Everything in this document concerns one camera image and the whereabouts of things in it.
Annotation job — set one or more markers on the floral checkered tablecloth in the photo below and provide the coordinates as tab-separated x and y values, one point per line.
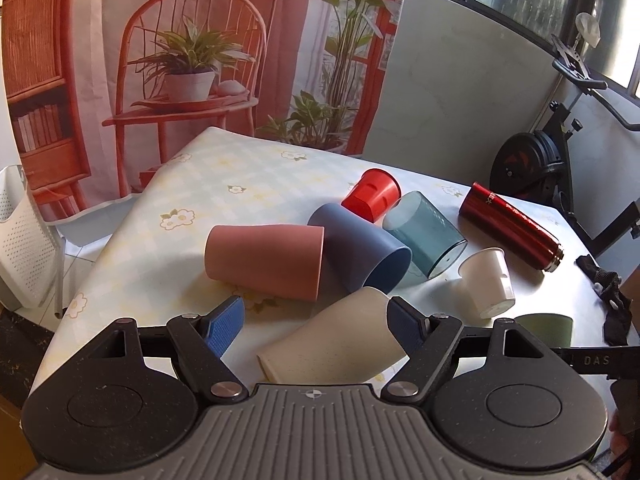
152	268

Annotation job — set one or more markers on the blue plastic cup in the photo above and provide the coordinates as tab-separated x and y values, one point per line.
361	253

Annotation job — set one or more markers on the red thermos bottle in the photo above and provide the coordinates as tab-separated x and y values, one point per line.
511	227

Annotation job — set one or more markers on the teal transparent cup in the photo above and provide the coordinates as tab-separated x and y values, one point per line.
434	241

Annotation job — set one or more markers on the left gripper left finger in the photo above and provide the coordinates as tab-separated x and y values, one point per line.
199	345

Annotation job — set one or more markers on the black exercise bike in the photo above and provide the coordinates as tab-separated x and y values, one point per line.
535	166

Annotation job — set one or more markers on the printed room backdrop curtain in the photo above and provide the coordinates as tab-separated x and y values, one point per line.
101	93

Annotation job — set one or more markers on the white paper cup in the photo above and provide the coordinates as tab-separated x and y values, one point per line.
486	277

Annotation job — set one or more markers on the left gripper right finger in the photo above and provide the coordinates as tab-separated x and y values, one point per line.
430	342

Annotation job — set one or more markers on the green plastic cup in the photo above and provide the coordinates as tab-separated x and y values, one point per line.
554	330

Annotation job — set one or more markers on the white perforated chair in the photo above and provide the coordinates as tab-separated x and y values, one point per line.
32	253

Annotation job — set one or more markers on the cream beige cup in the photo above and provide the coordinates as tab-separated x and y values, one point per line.
346	343

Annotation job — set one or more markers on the pink plastic cup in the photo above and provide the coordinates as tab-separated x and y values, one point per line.
282	260

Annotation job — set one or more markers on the red plastic cup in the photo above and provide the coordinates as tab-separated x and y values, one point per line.
373	195

